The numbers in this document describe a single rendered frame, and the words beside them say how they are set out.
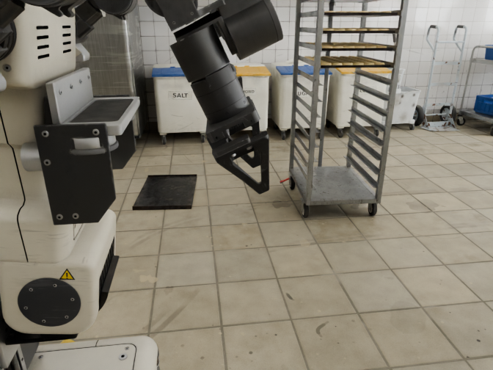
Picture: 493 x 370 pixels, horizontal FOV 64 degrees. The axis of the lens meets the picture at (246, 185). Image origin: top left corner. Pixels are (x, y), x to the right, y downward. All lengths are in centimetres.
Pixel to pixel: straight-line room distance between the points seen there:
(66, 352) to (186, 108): 313
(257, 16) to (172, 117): 371
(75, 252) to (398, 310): 150
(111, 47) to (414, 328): 319
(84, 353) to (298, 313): 91
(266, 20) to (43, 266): 54
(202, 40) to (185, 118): 370
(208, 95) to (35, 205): 39
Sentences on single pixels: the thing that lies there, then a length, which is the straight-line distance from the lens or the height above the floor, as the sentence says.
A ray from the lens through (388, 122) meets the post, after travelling 249.
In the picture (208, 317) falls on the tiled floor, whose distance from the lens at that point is 182.
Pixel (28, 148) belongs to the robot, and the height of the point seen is 101.
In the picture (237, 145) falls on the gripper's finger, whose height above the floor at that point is 105.
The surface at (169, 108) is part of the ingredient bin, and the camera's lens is 415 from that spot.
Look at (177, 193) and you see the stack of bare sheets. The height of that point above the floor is 2.
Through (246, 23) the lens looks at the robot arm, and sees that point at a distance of 48.
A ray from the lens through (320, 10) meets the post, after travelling 229.
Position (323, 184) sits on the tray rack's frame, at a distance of 279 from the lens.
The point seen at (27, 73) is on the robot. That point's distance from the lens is 64.
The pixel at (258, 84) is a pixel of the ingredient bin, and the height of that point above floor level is 61.
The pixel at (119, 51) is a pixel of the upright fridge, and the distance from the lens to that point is 386.
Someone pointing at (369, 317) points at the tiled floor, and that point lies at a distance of 189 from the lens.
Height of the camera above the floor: 118
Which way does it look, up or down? 22 degrees down
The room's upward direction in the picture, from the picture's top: straight up
